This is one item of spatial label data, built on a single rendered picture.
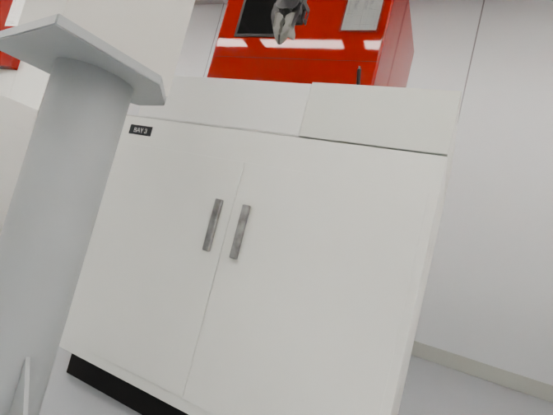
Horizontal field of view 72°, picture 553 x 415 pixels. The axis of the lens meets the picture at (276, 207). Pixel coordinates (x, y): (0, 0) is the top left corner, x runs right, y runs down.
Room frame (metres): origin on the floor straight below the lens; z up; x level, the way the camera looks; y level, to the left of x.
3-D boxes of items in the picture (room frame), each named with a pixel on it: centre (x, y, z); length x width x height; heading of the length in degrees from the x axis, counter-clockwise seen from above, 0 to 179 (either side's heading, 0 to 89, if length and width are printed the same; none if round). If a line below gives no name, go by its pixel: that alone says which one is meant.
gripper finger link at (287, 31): (1.05, 0.09, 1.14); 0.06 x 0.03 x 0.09; 156
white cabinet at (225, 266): (1.27, -0.02, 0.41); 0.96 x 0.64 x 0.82; 66
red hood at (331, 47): (1.97, -0.04, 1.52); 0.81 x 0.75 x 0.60; 66
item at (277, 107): (1.10, 0.22, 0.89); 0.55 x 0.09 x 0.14; 66
